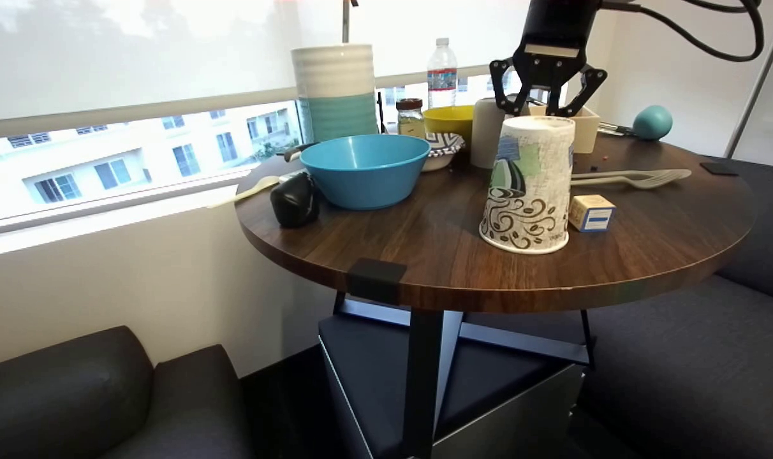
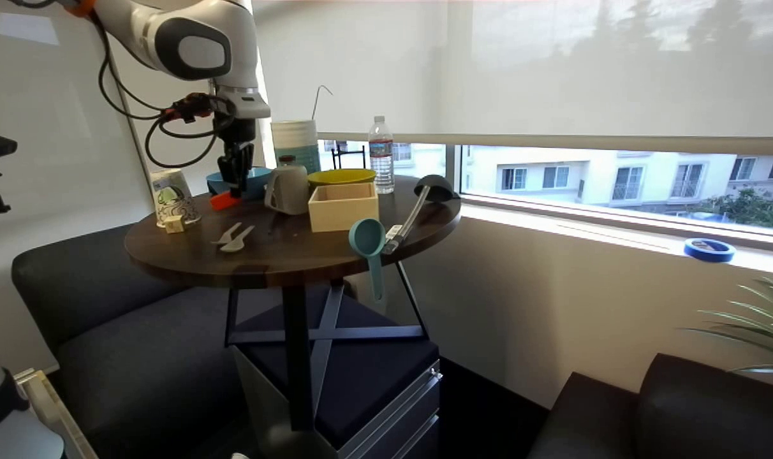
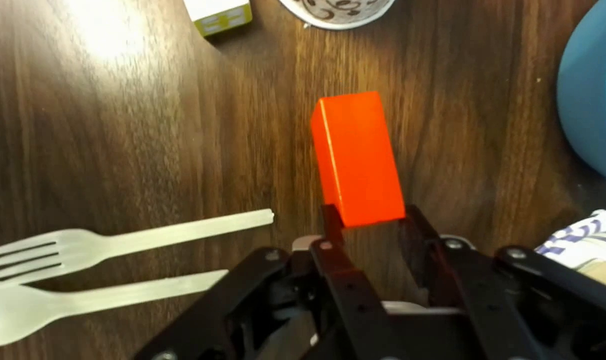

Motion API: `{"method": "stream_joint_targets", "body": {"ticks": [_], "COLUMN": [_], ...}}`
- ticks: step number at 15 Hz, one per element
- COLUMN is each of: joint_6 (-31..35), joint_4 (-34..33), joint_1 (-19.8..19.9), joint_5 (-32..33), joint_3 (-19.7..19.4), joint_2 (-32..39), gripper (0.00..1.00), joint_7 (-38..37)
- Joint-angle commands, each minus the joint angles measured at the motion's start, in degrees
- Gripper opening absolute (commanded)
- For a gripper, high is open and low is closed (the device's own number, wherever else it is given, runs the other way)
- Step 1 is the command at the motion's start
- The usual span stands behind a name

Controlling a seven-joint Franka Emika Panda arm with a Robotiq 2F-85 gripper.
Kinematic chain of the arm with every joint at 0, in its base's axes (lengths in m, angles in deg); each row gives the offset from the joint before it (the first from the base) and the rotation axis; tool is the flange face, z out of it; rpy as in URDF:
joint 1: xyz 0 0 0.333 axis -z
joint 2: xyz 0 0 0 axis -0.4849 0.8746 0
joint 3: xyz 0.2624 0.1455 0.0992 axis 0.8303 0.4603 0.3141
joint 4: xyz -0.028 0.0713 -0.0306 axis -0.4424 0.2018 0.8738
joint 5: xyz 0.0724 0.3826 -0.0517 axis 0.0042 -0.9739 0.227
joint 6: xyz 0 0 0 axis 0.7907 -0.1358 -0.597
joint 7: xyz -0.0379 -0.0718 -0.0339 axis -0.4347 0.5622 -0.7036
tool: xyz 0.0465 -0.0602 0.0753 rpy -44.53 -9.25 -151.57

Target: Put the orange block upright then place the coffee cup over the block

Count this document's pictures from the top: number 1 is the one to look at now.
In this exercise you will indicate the white and teal ribbed canister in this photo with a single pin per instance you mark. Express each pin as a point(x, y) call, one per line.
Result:
point(336, 91)

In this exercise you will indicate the patterned small dish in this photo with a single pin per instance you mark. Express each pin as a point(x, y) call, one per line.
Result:
point(443, 149)

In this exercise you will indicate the small white cube block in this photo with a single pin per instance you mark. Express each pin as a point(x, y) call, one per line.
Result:
point(590, 214)

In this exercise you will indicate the yellow bowl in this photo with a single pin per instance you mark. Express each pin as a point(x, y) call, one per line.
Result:
point(456, 118)

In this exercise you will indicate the patterned paper coffee cup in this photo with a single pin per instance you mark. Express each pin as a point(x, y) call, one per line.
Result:
point(530, 188)

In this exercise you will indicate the teal ball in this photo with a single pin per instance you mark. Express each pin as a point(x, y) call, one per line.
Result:
point(652, 123)

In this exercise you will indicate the black tape patch front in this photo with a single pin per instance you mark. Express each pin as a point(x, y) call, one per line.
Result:
point(375, 282)

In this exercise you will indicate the white cylindrical container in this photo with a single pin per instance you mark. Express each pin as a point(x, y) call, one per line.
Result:
point(485, 132)

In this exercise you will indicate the white square box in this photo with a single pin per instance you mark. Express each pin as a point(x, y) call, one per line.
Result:
point(586, 132)

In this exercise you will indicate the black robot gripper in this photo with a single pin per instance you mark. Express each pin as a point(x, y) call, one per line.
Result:
point(553, 43)

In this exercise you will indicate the clear plastic water bottle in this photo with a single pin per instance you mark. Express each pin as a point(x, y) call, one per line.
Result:
point(443, 76)

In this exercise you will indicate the small glass jar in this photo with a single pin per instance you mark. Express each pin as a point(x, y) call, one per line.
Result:
point(410, 118)

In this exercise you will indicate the dark grey sofa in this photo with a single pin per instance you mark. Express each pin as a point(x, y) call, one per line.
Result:
point(689, 374)

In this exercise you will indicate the round wooden table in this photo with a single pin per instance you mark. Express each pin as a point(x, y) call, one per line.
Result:
point(659, 240)

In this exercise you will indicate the blue plastic bowl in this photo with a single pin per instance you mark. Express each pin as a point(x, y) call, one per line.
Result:
point(365, 173)

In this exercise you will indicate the black tape patch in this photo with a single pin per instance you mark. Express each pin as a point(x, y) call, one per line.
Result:
point(720, 169)
point(375, 282)

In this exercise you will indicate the black computer mouse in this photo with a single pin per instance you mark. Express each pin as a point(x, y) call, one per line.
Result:
point(294, 203)

